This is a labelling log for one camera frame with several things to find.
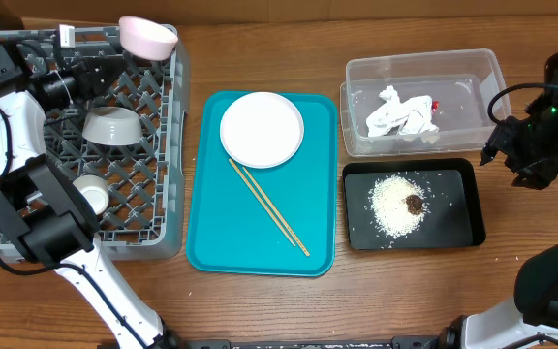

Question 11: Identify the clear plastic bin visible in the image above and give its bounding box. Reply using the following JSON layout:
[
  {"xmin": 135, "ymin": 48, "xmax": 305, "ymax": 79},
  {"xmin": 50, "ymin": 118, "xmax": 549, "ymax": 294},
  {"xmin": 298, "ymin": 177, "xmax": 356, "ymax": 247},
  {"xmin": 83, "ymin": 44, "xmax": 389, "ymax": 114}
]
[{"xmin": 340, "ymin": 48, "xmax": 506, "ymax": 157}]

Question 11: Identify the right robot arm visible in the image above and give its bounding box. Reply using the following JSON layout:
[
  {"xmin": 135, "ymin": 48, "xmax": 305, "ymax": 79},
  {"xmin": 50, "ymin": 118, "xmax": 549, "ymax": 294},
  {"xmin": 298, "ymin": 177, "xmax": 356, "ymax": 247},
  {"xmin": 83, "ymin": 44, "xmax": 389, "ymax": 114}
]
[{"xmin": 433, "ymin": 52, "xmax": 558, "ymax": 348}]

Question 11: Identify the grey bowl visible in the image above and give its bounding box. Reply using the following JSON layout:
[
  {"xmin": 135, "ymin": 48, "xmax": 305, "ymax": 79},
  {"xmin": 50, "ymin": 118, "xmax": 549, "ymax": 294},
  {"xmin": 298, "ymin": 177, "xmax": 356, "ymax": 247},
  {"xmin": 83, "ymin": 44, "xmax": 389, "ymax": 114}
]
[{"xmin": 82, "ymin": 107, "xmax": 142, "ymax": 146}]

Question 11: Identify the wooden chopstick right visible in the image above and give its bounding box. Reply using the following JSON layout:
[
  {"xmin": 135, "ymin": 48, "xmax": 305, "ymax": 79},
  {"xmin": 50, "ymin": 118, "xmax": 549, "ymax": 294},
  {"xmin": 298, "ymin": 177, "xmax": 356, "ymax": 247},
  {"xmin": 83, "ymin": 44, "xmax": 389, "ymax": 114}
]
[{"xmin": 241, "ymin": 166, "xmax": 311, "ymax": 258}]

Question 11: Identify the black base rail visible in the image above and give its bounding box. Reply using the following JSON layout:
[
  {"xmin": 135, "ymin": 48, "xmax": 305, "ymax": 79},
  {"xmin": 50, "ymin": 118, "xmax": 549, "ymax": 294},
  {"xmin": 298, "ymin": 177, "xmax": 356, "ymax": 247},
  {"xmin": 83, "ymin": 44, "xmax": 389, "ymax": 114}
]
[{"xmin": 147, "ymin": 328, "xmax": 460, "ymax": 349}]

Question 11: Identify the white cup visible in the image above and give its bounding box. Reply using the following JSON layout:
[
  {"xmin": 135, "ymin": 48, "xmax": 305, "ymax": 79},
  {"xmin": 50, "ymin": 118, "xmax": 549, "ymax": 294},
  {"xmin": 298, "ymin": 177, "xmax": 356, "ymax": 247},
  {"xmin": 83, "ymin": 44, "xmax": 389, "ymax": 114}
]
[{"xmin": 73, "ymin": 174, "xmax": 109, "ymax": 215}]

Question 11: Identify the teal serving tray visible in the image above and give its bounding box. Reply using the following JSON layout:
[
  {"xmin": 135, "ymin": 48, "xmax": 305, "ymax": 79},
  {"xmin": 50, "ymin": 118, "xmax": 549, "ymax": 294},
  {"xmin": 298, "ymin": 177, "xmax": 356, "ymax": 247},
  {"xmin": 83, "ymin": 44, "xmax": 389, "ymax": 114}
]
[{"xmin": 186, "ymin": 91, "xmax": 338, "ymax": 277}]

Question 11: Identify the white rice pile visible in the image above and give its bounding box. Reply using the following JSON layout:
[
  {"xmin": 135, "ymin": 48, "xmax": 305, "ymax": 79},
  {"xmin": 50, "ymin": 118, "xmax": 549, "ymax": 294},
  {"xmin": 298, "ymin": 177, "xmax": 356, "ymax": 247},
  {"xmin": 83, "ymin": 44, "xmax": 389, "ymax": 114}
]
[{"xmin": 368, "ymin": 174, "xmax": 430, "ymax": 239}]

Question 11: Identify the grey plastic dish rack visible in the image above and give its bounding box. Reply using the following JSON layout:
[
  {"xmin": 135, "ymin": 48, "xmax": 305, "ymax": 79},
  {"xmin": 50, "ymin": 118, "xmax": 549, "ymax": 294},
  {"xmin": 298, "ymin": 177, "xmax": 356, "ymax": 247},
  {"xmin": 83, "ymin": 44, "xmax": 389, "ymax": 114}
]
[{"xmin": 0, "ymin": 26, "xmax": 191, "ymax": 260}]

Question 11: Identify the pink bowl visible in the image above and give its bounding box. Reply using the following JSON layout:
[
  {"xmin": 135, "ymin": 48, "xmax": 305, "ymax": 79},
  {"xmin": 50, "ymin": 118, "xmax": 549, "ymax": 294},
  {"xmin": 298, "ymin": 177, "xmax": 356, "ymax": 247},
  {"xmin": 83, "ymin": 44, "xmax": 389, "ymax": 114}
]
[{"xmin": 118, "ymin": 16, "xmax": 178, "ymax": 61}]

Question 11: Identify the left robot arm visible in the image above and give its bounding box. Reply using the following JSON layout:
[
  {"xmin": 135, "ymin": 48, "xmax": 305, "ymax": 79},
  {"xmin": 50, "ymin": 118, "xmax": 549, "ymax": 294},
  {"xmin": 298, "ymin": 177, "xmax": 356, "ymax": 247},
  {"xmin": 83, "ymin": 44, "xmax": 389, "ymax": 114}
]
[{"xmin": 0, "ymin": 40, "xmax": 179, "ymax": 348}]

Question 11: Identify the brown food scrap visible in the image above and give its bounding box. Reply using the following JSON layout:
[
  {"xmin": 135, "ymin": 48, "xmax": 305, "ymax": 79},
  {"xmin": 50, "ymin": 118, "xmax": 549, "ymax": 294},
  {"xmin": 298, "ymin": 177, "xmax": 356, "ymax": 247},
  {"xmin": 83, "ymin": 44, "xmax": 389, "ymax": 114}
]
[{"xmin": 405, "ymin": 195, "xmax": 425, "ymax": 216}]

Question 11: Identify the white napkin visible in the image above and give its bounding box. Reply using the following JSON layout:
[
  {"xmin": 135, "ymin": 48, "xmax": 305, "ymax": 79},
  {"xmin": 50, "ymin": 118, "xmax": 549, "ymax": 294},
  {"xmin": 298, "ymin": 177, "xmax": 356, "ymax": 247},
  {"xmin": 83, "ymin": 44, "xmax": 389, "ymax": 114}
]
[{"xmin": 365, "ymin": 85, "xmax": 439, "ymax": 138}]

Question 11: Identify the large white plate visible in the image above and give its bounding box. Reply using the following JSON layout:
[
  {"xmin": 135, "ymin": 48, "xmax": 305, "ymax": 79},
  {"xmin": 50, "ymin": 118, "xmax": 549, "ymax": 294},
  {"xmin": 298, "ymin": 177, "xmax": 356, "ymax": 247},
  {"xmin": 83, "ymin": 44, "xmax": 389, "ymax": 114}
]
[{"xmin": 220, "ymin": 92, "xmax": 305, "ymax": 169}]

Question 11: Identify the black plastic tray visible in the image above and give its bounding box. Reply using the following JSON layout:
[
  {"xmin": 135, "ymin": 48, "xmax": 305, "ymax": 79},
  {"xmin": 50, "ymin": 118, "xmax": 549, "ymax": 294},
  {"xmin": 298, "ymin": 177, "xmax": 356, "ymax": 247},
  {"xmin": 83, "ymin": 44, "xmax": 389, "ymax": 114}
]
[{"xmin": 342, "ymin": 158, "xmax": 486, "ymax": 250}]

